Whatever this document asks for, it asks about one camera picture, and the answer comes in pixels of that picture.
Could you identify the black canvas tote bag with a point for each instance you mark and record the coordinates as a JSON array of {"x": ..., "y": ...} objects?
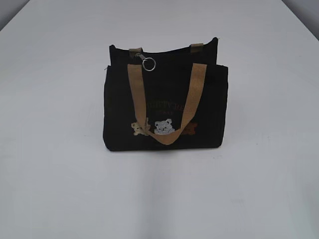
[{"x": 165, "y": 100}]

